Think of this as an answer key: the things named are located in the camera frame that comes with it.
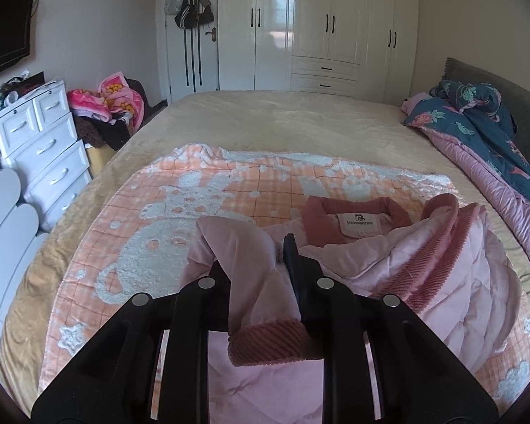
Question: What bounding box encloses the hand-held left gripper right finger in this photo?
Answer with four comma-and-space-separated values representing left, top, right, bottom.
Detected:
282, 233, 500, 424

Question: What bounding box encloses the black striped hanging bag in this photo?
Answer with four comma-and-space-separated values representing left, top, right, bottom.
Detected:
174, 0, 199, 31

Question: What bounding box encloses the pink pillow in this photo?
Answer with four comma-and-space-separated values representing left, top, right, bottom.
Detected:
401, 92, 431, 113

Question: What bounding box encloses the brown cardboard box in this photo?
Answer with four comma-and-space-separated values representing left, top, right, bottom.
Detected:
85, 143, 116, 177

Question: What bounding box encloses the white room door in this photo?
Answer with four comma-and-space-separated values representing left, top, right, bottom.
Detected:
157, 0, 222, 103

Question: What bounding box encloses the white drawer chest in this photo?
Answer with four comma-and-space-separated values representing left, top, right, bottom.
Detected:
0, 78, 93, 232

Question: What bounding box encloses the black hanging handbag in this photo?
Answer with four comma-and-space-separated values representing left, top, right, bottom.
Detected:
195, 0, 215, 27

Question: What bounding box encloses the pink quilted jacket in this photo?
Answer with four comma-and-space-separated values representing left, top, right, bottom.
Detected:
179, 193, 524, 424

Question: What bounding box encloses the bed with beige sheet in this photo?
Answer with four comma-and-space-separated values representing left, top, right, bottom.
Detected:
0, 89, 530, 411

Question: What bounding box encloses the pink cartoon blanket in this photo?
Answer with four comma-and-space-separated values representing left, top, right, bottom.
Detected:
66, 72, 146, 135

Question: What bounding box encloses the blue floral pink quilt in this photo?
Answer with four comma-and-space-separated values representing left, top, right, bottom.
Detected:
402, 79, 530, 270

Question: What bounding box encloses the white cloud-shaped panel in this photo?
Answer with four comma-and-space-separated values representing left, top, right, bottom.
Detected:
0, 168, 40, 363

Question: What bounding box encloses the white glossy wardrobe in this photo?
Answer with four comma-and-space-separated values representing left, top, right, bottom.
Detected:
218, 0, 420, 107

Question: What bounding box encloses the grey upholstered headboard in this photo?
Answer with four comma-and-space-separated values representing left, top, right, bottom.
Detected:
444, 57, 530, 173

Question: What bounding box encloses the dark clothes pile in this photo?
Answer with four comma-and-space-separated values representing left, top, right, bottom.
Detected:
75, 115, 131, 151

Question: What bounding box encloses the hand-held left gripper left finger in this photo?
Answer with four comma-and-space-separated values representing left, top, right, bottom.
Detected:
31, 260, 231, 424

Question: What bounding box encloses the black wall television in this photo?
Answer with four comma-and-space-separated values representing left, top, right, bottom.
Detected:
0, 0, 35, 82

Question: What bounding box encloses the clutter on drawer chest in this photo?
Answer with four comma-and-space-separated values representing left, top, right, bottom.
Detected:
0, 71, 47, 113

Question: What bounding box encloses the orange white checked blanket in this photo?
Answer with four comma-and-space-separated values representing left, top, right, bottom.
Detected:
37, 142, 530, 407

